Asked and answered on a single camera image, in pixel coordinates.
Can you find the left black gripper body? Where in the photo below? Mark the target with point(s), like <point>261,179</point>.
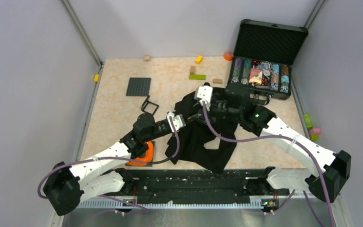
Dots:
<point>160,130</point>

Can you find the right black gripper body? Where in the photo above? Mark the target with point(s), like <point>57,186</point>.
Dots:
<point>221,109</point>

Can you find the black garment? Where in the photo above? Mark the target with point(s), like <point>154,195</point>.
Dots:
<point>195,134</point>

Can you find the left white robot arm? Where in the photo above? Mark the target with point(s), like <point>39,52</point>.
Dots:
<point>68,185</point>

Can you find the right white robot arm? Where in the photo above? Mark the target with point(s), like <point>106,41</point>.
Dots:
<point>325,172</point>

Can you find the tan wooden block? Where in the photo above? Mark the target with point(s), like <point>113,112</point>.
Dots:
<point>217,81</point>

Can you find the green lego brick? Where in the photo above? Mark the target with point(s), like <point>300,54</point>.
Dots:
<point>197,77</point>

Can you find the dark grey lego baseplate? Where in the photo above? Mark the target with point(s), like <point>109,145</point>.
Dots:
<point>138,87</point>

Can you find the yellow lego brick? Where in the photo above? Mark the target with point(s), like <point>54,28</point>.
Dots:
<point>199,59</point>

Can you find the black poker chip case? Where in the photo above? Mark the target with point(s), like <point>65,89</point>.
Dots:
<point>263,55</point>

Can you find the green and pink toys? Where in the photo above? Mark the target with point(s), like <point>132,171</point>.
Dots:
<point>314,132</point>

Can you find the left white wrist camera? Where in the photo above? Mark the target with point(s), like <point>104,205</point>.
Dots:
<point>176,122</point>

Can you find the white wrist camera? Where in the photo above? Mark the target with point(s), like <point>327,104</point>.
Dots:
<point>203,95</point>
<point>176,122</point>

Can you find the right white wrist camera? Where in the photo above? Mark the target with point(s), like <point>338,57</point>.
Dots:
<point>203,95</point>

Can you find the black square frame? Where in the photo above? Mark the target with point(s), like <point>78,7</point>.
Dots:
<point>149,107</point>

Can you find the orange plastic chain link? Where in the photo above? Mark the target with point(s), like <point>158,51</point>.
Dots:
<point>147,157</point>

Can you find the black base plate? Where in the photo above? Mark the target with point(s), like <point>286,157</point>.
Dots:
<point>198,187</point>

